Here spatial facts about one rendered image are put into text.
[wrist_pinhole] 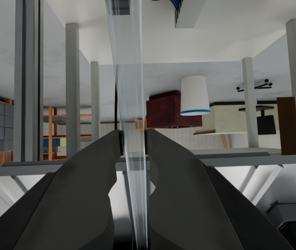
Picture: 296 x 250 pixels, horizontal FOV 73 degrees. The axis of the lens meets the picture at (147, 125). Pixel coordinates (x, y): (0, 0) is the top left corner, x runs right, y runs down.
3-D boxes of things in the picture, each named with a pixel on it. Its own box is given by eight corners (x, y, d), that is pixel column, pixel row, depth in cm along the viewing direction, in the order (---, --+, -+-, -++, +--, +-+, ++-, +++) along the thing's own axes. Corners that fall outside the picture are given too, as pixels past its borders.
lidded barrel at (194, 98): (212, 74, 300) (215, 111, 296) (203, 83, 346) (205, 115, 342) (181, 74, 298) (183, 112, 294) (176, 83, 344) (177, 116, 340)
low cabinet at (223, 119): (254, 109, 728) (255, 132, 722) (192, 111, 710) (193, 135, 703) (293, 99, 551) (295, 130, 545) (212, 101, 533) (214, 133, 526)
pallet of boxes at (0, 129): (-51, 93, 353) (-53, 154, 344) (-8, 92, 358) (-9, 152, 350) (-8, 104, 459) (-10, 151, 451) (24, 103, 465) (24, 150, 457)
